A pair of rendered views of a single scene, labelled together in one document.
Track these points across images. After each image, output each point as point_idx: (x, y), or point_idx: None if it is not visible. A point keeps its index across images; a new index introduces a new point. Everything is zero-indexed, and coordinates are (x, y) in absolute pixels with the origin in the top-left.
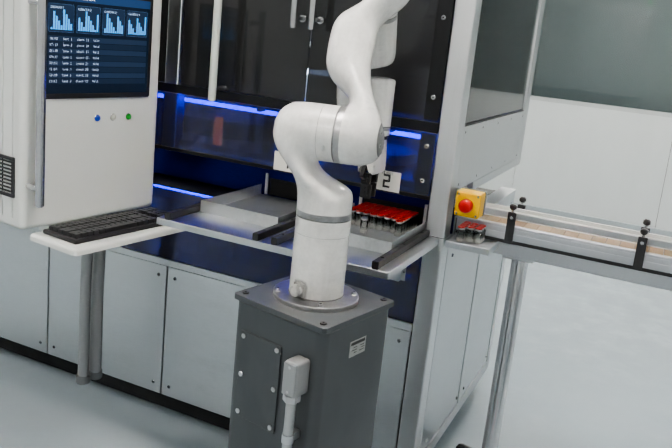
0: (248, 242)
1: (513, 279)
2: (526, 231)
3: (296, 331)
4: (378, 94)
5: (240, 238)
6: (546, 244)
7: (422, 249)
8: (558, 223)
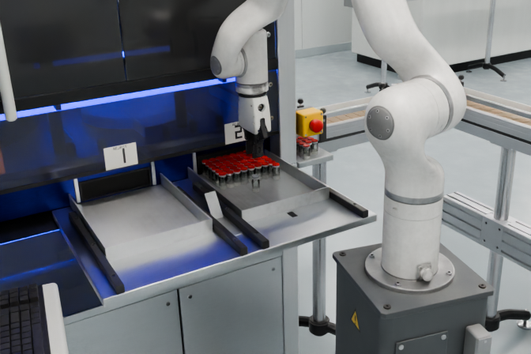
0: (236, 261)
1: (321, 169)
2: (333, 126)
3: (462, 308)
4: (262, 48)
5: (226, 262)
6: (348, 130)
7: (318, 180)
8: (348, 110)
